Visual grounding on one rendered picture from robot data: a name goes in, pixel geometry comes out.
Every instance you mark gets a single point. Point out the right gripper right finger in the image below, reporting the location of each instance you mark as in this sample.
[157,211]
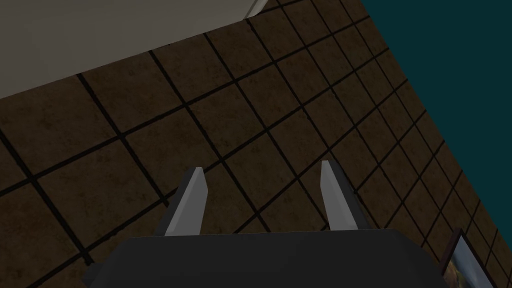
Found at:
[340,204]

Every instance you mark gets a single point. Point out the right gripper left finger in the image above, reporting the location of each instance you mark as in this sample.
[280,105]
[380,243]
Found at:
[189,207]

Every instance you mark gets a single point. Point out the framed picture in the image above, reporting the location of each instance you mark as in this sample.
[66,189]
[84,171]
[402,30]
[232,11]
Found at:
[468,262]

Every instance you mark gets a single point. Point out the pale grey cupboard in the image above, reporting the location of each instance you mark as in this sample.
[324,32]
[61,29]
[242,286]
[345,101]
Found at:
[100,36]

